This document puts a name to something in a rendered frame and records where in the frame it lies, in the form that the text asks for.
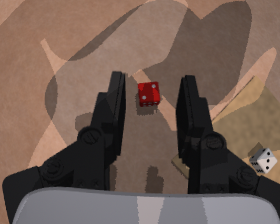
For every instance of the grey die with black pips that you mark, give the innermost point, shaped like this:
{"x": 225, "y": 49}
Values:
{"x": 263, "y": 160}

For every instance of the tan flat mat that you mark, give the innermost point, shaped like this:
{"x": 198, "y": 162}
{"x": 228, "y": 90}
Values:
{"x": 251, "y": 121}

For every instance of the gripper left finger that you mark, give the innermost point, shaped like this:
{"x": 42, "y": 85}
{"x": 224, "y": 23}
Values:
{"x": 88, "y": 158}

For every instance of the dark red die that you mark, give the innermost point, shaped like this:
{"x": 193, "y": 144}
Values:
{"x": 148, "y": 94}

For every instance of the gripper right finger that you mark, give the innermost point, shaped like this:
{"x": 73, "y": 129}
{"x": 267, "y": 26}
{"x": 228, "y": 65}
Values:
{"x": 213, "y": 169}

